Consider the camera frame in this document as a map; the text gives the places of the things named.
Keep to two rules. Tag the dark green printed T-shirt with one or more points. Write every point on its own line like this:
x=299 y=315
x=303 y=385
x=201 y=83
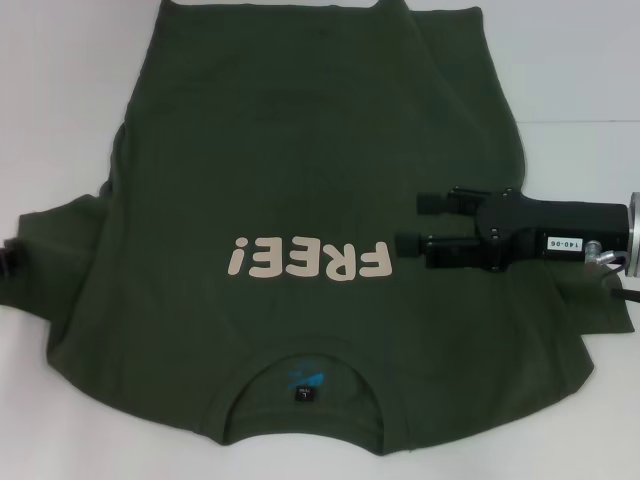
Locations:
x=320 y=150

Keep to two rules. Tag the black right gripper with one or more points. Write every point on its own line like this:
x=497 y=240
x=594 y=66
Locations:
x=550 y=225

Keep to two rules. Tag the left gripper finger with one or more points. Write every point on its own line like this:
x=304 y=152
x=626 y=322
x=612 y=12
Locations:
x=10 y=257

